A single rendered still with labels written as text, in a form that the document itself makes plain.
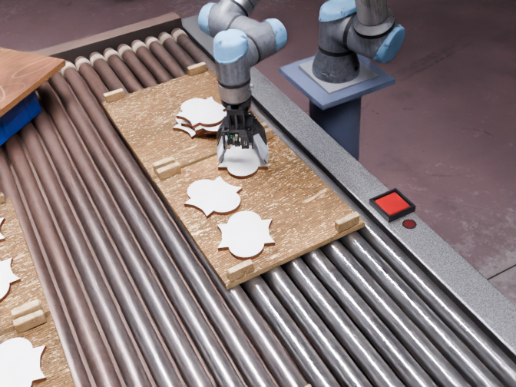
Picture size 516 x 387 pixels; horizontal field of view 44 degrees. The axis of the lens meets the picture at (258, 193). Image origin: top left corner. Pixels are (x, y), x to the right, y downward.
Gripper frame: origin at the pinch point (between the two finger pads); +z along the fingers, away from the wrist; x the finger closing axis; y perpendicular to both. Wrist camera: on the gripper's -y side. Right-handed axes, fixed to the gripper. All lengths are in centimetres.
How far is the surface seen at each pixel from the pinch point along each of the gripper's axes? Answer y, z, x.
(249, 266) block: 38.0, -1.5, 4.1
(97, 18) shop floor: -285, 93, -132
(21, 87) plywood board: -22, -10, -63
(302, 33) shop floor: -251, 93, 11
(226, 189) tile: 12.3, -0.5, -3.3
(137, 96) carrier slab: -32.0, 0.5, -34.4
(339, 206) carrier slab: 17.6, 0.7, 23.6
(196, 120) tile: -11.6, -4.2, -13.0
